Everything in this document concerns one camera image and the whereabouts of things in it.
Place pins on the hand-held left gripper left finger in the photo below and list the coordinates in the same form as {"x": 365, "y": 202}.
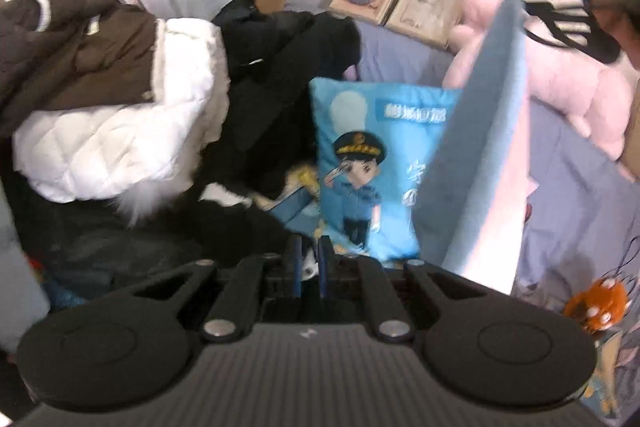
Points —
{"x": 298, "y": 267}

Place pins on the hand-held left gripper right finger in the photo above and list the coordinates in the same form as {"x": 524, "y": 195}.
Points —
{"x": 324, "y": 267}

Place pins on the pink and blue fleece garment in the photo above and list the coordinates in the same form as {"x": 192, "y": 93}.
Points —
{"x": 475, "y": 132}

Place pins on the person's right hand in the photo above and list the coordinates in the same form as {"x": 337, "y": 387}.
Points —
{"x": 627, "y": 17}

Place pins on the yellow and blue printed cloth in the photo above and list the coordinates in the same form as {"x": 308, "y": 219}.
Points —
{"x": 300, "y": 207}

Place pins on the pink plush toy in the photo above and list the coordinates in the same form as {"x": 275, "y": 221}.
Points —
{"x": 565, "y": 87}

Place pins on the blue cartoon pillow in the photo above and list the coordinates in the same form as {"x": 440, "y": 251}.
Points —
{"x": 360, "y": 132}

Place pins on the dark cloth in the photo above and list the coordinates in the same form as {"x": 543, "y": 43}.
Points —
{"x": 150, "y": 247}

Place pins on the grey printed bed sheet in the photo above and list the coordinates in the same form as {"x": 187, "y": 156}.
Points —
{"x": 575, "y": 207}

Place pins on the black jacket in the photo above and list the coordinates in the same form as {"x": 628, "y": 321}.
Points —
{"x": 280, "y": 72}

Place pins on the white quilted coat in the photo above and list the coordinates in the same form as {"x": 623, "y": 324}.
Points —
{"x": 125, "y": 147}

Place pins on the red panda plush toy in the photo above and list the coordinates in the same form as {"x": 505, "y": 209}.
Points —
{"x": 597, "y": 304}

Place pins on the light grey cloth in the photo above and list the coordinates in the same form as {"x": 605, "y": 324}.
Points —
{"x": 17, "y": 282}

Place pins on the brown jacket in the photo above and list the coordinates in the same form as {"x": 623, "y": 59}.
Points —
{"x": 75, "y": 67}

